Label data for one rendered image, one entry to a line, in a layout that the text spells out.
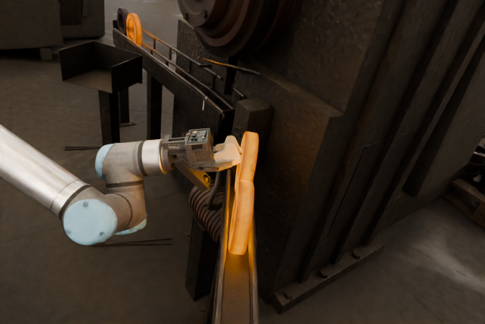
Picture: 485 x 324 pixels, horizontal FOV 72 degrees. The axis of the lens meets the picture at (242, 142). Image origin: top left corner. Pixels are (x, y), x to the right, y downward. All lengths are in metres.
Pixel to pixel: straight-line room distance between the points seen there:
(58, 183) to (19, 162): 0.09
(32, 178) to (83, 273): 0.83
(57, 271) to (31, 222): 0.32
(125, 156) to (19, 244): 0.97
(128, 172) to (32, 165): 0.20
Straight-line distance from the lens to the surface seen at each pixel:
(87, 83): 1.60
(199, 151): 0.80
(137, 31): 1.95
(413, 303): 1.79
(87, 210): 0.73
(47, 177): 0.79
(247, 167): 0.76
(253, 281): 0.66
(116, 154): 0.86
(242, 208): 0.67
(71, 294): 1.53
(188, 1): 1.14
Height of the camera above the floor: 1.24
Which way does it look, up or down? 32 degrees down
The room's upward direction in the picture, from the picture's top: 11 degrees clockwise
